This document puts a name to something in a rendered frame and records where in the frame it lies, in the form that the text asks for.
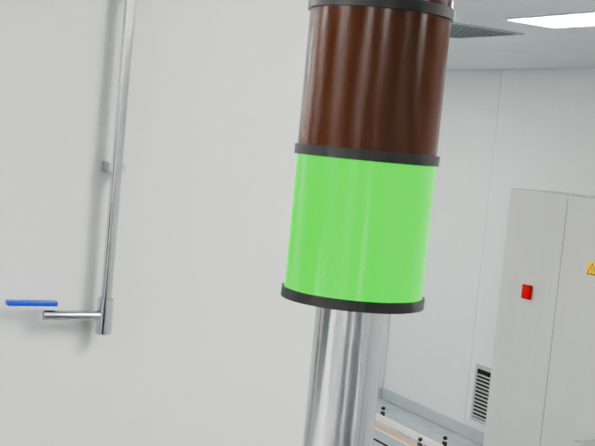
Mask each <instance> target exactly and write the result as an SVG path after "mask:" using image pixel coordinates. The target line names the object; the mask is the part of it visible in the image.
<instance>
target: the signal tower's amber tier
mask: <svg viewBox="0 0 595 446"><path fill-rule="evenodd" d="M451 23H452V22H451V21H450V20H449V19H447V18H444V17H441V16H437V15H434V14H429V13H425V12H415V11H408V10H401V9H394V8H385V7H375V6H362V5H322V6H315V7H313V8H311V9H310V18H309V28H308V36H307V46H306V56H305V74H304V83H303V93H302V102H301V112H300V121H299V130H298V139H297V143H305V144H314V145H323V146H332V147H342V148H351V149H360V150H378V151H388V152H397V153H406V154H416V155H426V156H437V150H438V142H439V133H440V124H441V116H442V107H443V99H444V83H445V74H446V65H447V57H448V48H449V40H450V31H451Z"/></svg>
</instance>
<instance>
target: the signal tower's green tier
mask: <svg viewBox="0 0 595 446"><path fill-rule="evenodd" d="M435 175H436V167H435V166H423V165H402V164H392V163H383V162H374V161H364V160H355V159H346V158H329V157H321V156H312V155H305V154H297V157H296V167H295V177H294V186H293V196H292V205H291V215H290V232H289V241H288V251H287V260H286V270H285V279H284V286H285V287H287V288H290V289H293V290H296V291H298V292H302V293H306V294H310V295H315V296H324V297H330V298H336V299H343V300H352V301H361V302H373V303H411V302H417V301H420V300H422V294H423V285H424V277H425V268H426V260H427V251H428V242H429V226H430V218H431V209H432V201H433V192H434V183H435Z"/></svg>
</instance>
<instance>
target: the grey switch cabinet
mask: <svg viewBox="0 0 595 446"><path fill-rule="evenodd" d="M592 439H595V196H585V195H578V194H571V193H564V192H557V191H548V190H536V189H525V188H511V196H510V204H509V212H508V220H507V228H506V244H505V252H504V260H503V268H502V276H501V284H500V292H499V300H498V316H497V325H496V333H495V341H494V349H493V357H492V365H491V381H490V389H489V397H488V405H487V413H486V421H485V429H484V438H483V446H572V445H573V441H578V440H592Z"/></svg>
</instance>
